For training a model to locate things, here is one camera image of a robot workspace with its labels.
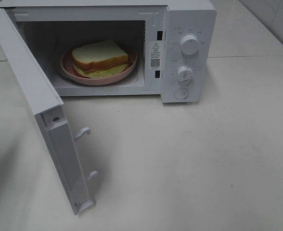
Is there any round door release button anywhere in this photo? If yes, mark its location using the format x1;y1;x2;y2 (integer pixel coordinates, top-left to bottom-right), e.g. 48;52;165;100
174;88;189;100

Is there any glass microwave turntable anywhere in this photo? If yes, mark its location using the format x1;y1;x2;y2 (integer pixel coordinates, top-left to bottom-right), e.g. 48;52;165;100
51;70;140;87

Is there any white microwave oven body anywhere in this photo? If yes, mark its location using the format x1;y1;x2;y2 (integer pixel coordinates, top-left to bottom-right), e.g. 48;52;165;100
0;0;217;103

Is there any lower white microwave knob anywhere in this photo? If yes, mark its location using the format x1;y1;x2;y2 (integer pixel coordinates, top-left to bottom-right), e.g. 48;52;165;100
177;66;194;83

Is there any pink round plate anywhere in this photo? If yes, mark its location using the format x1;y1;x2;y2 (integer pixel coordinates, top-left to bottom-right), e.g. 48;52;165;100
60;44;138;86

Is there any toast sandwich with filling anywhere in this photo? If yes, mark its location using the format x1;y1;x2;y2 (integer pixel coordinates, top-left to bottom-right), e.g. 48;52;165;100
72;40;130;79

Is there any white microwave door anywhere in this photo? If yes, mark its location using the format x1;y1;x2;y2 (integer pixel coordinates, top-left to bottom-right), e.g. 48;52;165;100
0;8;98;214

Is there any upper white microwave knob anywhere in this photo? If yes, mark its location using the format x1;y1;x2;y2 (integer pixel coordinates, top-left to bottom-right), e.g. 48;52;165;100
180;34;200;55

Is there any white microwave knob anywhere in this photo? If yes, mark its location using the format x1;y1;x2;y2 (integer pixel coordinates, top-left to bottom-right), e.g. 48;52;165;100
177;66;194;83
180;34;200;55

